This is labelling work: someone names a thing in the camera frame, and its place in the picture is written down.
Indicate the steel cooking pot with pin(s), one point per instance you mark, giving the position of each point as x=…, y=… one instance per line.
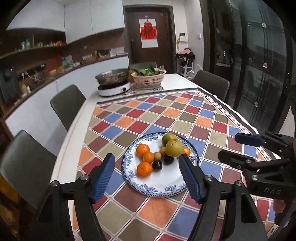
x=112, y=77

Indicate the yellow green pear fruit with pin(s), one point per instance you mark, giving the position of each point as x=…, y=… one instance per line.
x=167, y=137

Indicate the small tan longan fruit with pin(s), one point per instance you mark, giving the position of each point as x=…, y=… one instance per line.
x=157, y=156
x=162, y=151

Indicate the red fu door poster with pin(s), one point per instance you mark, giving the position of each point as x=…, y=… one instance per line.
x=148, y=33

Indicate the dark brown door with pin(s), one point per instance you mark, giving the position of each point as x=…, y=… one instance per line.
x=164, y=55

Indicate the dark purple plum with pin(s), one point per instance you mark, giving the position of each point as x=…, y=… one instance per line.
x=168, y=160
x=157, y=165

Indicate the black water dispenser appliance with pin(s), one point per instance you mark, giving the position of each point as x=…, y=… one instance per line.
x=10, y=87

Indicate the green leafy vegetables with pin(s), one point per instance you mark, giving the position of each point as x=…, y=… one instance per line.
x=148, y=71

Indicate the white induction cooker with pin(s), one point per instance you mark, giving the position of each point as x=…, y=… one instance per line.
x=114, y=89

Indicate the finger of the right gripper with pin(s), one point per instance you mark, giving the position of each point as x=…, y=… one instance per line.
x=250, y=140
x=234, y=160

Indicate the small orange mandarin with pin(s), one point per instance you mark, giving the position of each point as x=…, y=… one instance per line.
x=148, y=157
x=142, y=149
x=187, y=151

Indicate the blue white porcelain plate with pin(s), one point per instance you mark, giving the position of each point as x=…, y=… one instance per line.
x=164, y=181

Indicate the dark grey dining chair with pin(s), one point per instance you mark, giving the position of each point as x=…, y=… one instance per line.
x=214, y=84
x=27, y=166
x=67, y=104

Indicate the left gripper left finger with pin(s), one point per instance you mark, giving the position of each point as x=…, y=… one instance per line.
x=89, y=189

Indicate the pink vegetable basket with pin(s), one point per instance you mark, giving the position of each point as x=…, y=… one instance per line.
x=148, y=82

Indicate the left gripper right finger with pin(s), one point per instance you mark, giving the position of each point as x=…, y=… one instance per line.
x=204, y=189

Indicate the colourful checkered tablecloth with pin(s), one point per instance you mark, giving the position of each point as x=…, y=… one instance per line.
x=146, y=198

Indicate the large orange mandarin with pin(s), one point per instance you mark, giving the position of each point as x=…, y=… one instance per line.
x=144, y=169

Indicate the operator hand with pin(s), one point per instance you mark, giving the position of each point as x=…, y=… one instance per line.
x=279, y=205

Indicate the large green pomelo fruit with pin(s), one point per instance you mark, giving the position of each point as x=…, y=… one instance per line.
x=174, y=148

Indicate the white wall intercom panel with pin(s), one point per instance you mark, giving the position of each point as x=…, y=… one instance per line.
x=183, y=36

